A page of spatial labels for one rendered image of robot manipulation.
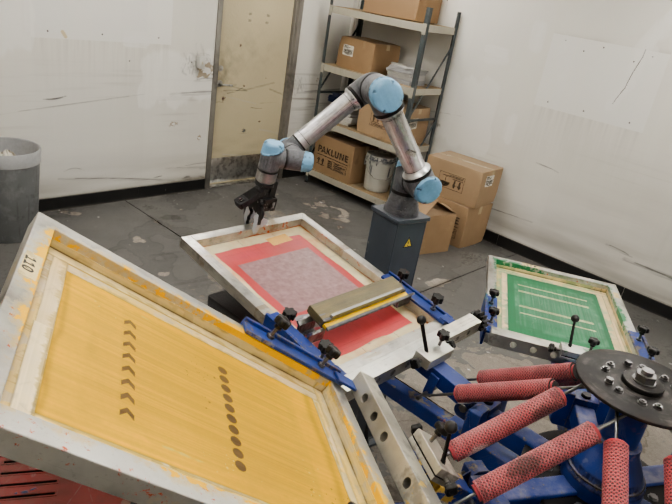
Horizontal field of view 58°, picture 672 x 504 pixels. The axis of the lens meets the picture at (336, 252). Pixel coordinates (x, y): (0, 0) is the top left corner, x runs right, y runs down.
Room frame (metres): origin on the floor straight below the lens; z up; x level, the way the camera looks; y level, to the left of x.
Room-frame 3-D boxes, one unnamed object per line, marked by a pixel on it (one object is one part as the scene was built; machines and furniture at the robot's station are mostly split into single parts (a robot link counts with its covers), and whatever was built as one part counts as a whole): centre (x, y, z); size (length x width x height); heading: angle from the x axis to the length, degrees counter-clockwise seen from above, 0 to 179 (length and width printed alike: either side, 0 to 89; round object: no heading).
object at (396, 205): (2.48, -0.24, 1.25); 0.15 x 0.15 x 0.10
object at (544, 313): (2.12, -0.91, 1.05); 1.08 x 0.61 x 0.23; 170
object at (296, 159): (2.18, 0.20, 1.43); 0.11 x 0.11 x 0.08; 22
